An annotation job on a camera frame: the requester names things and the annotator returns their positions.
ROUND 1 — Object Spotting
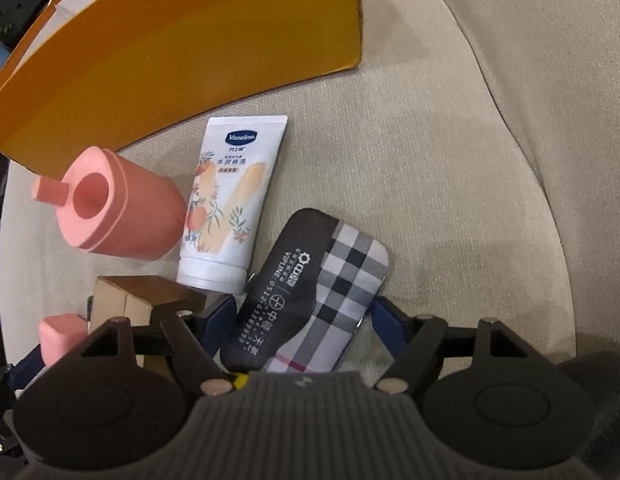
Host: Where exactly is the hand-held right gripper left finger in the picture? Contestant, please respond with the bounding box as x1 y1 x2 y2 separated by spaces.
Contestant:
77 294 239 395

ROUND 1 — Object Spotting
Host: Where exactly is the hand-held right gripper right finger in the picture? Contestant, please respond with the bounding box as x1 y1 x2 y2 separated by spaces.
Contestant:
371 297 534 394

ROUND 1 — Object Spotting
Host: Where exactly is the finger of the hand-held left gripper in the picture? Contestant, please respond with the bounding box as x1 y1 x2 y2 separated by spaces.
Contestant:
0 352 50 463

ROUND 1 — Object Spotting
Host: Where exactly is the pink block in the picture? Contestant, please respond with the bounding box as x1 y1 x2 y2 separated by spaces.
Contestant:
38 313 89 366

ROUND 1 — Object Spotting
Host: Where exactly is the black plaid case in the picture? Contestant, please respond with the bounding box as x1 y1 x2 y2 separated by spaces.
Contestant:
220 208 391 375

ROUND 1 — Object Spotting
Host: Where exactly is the pink cup with handle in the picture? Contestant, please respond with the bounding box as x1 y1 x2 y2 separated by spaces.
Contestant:
31 146 187 261

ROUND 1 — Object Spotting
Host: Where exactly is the orange storage box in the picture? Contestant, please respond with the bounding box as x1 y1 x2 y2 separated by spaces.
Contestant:
0 0 363 172

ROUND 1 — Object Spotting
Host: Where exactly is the small brown cardboard box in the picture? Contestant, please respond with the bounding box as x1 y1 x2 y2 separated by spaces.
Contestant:
87 276 208 376

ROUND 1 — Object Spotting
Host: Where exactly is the white hand cream tube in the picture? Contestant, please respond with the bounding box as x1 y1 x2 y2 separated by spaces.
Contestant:
176 115 289 295

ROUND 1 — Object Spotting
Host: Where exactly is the beige sofa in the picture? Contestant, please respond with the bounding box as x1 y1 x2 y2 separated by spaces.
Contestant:
0 0 620 391

